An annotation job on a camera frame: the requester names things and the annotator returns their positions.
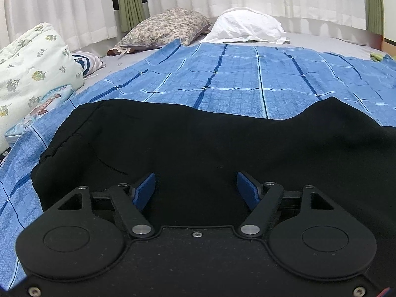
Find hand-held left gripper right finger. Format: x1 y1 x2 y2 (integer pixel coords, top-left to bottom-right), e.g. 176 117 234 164
237 172 344 239

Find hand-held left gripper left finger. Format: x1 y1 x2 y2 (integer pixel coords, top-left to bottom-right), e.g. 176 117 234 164
46 173 156 239

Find black pants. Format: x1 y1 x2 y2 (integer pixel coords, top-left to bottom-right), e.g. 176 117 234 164
30 97 396 254

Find blue plaid blanket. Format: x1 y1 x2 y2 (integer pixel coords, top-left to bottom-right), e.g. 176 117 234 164
0 39 396 291

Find cartoon printed cushion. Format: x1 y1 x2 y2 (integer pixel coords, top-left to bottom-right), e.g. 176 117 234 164
4 84 76 144

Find striped cloth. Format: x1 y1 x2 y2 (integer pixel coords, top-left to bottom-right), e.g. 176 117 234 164
72 51 106 78

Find floral brown pillow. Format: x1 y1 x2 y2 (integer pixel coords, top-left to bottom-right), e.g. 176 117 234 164
114 7 212 51

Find white pillow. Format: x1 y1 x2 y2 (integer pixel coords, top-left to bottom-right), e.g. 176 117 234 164
199 7 291 44

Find white floral quilt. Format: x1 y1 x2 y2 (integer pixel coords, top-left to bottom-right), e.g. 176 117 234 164
0 22 85 153

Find green curtain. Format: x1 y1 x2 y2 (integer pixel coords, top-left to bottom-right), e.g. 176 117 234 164
117 0 149 33
367 0 385 36

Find green cloth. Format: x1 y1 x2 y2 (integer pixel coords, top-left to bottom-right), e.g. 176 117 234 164
370 52 396 64

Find wooden side board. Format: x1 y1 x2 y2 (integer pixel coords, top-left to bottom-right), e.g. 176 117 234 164
367 31 396 57

